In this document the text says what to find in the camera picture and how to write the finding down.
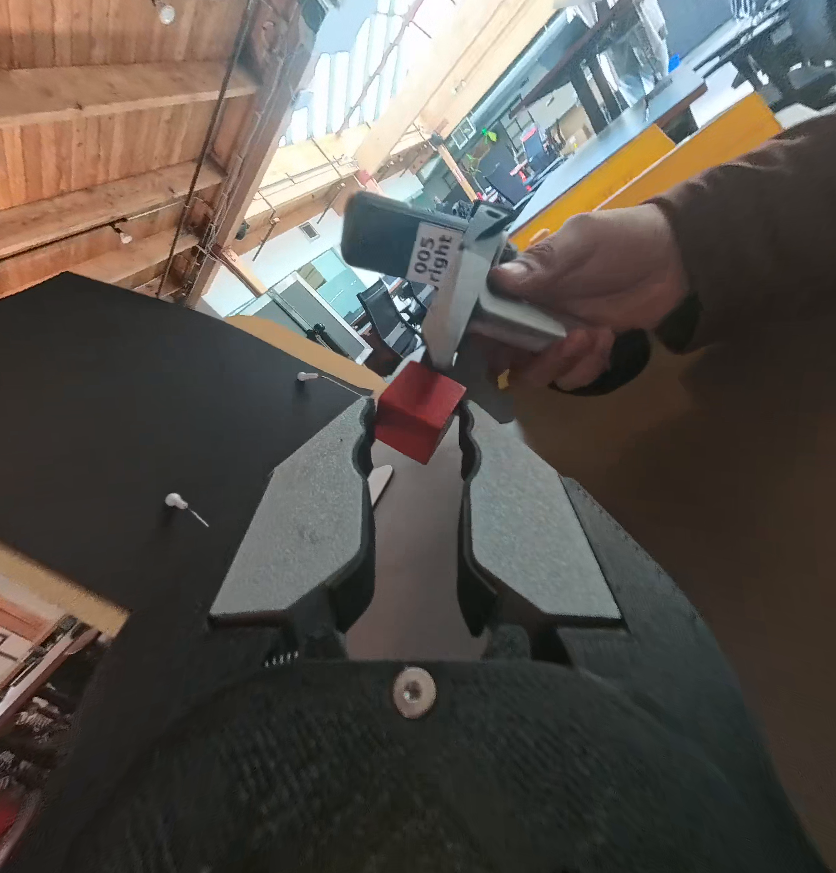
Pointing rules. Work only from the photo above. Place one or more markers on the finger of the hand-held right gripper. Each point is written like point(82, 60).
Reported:
point(459, 307)
point(493, 392)

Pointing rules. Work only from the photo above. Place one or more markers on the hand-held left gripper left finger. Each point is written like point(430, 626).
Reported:
point(295, 539)

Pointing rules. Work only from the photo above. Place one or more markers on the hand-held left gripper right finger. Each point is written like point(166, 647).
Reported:
point(534, 539)

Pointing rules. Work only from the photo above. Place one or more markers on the red block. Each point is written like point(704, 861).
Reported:
point(411, 416)

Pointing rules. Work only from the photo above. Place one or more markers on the yellow storage bin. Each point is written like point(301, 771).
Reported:
point(698, 157)

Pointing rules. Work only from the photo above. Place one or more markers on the person's right forearm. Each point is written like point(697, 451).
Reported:
point(766, 225)

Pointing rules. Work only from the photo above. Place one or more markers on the person's right hand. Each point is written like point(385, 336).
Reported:
point(609, 273)

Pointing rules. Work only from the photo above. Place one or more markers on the black mesh office chair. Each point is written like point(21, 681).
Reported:
point(391, 314)

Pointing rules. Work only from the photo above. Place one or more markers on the wooden book stand black panel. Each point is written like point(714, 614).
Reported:
point(118, 409)

